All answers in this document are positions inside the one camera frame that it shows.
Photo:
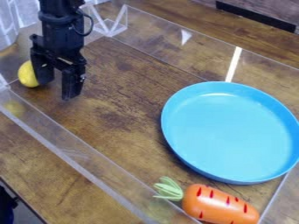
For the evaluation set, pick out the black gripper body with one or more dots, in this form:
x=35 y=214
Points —
x=57 y=47

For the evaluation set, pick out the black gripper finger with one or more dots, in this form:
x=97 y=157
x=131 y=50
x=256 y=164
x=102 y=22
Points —
x=43 y=69
x=73 y=81

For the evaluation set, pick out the yellow lemon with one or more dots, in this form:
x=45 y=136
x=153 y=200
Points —
x=26 y=75

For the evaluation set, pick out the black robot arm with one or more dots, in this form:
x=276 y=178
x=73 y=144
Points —
x=66 y=25

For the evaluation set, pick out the blue round tray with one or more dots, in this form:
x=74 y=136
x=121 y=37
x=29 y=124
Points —
x=233 y=132

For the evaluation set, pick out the white patterned curtain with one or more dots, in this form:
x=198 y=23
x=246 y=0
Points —
x=19 y=13

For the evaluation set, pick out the orange toy carrot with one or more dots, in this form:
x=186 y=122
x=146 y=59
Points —
x=208 y=203

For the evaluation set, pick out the clear acrylic enclosure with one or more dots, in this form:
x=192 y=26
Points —
x=82 y=159

